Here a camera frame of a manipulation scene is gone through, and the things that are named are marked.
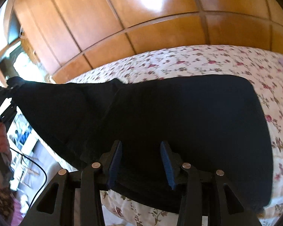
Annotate left hand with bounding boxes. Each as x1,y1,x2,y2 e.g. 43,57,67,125
0,122,12,161

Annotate black pants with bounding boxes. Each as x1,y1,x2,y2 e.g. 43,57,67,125
7,75,273,213

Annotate wooden wardrobe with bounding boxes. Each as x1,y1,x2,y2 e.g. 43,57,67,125
3,0,283,83

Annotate floral bedspread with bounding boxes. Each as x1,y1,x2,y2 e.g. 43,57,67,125
73,45,283,225

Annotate black cable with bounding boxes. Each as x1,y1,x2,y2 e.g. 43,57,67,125
8,146,48,208

